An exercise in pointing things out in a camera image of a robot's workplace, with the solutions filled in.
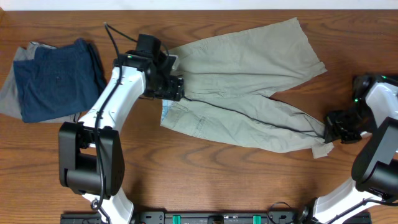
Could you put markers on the khaki shorts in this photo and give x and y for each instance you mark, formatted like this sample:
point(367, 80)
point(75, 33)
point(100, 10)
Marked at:
point(229, 85)

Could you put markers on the grey folded garment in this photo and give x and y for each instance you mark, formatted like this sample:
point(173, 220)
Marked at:
point(10, 105)

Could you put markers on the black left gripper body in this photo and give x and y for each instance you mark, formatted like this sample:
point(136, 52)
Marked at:
point(167, 88)

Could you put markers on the navy blue folded shorts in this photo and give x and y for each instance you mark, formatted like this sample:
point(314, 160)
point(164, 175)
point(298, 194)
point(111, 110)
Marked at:
point(59, 82)

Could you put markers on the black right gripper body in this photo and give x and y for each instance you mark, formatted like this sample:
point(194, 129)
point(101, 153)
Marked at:
point(342, 124)

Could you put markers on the left green rail clamp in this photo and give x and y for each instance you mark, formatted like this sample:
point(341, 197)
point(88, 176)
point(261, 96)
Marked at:
point(176, 219)

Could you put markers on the right green rail clamp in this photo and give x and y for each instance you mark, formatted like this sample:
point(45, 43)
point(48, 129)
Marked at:
point(256, 219)

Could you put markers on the green rail clamp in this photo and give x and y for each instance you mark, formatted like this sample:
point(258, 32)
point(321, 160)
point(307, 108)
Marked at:
point(176, 219)
point(256, 219)

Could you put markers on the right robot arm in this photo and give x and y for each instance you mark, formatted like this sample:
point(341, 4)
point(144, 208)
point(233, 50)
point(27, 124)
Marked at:
point(373, 178)

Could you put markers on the black mounting rail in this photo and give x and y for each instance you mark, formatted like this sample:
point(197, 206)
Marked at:
point(203, 218)

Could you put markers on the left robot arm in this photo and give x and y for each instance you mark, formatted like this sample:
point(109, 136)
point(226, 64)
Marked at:
point(91, 161)

